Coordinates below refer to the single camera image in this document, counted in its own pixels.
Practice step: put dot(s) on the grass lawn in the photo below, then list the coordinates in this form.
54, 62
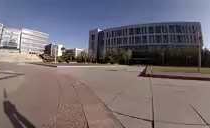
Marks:
93, 64
183, 70

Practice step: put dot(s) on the row of trees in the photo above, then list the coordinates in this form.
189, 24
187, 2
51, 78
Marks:
119, 56

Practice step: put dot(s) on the low pale building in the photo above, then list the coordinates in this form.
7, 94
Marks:
77, 51

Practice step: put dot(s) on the grey concrete paved road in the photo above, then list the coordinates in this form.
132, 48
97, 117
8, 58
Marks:
133, 90

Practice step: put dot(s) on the pole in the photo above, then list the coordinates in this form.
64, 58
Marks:
199, 53
55, 53

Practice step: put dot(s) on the large grey curved building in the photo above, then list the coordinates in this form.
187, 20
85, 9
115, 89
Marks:
149, 35

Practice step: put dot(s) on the small distant building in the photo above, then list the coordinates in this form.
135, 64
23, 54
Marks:
53, 49

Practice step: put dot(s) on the dark kerb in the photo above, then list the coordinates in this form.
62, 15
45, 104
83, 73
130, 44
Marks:
166, 76

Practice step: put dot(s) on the reddish brick pavement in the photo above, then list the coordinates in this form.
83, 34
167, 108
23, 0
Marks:
36, 90

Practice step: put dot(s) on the pale stone steps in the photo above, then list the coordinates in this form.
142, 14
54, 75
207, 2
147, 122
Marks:
13, 56

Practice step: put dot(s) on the glassy pale building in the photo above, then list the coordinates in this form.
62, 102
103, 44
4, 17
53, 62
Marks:
10, 39

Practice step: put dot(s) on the dark line of trees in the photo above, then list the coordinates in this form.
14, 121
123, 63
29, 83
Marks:
209, 57

